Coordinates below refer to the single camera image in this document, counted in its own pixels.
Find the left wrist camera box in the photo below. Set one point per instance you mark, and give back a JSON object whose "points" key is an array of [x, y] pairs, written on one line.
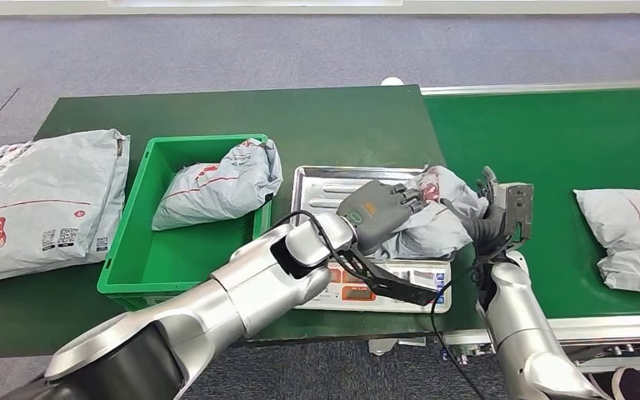
{"points": [[392, 284]]}

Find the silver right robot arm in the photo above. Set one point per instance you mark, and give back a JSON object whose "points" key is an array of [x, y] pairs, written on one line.
{"points": [[518, 331]]}

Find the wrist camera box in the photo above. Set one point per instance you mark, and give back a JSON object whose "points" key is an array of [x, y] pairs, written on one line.
{"points": [[392, 284], [518, 210]]}

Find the green plastic crate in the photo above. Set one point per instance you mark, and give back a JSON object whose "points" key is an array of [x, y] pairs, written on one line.
{"points": [[187, 259]]}

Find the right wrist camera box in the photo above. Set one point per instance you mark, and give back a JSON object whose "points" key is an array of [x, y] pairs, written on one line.
{"points": [[518, 210]]}

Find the grey parcel bag red print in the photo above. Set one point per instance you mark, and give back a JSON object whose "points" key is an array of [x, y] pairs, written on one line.
{"points": [[215, 188]]}

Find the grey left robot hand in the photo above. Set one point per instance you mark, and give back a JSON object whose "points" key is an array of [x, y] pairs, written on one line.
{"points": [[378, 212]]}

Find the pillow-shaped grey parcel bag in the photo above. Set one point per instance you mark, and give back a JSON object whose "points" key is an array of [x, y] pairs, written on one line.
{"points": [[629, 237]]}

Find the aluminium conveyor frame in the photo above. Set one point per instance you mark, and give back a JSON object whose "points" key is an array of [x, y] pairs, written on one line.
{"points": [[618, 327]]}

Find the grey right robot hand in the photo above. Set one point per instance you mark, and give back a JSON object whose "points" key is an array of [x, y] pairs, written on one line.
{"points": [[491, 226]]}

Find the steel weighing tray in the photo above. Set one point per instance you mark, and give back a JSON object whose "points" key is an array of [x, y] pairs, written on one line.
{"points": [[320, 188]]}

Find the grey table foot bracket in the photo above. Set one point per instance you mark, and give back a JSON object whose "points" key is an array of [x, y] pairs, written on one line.
{"points": [[382, 346]]}

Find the green conveyor belt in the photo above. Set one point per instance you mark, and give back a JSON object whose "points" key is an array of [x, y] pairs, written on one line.
{"points": [[546, 138]]}

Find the white round cap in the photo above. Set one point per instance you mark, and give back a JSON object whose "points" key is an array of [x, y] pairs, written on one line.
{"points": [[393, 81]]}

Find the white electronic scale body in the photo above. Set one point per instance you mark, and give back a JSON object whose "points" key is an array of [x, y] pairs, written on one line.
{"points": [[445, 276]]}

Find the large flat grey parcel bag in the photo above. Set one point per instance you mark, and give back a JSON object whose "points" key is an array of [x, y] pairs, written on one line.
{"points": [[38, 204]]}

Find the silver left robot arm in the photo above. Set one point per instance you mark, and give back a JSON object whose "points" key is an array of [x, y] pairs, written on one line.
{"points": [[254, 287]]}

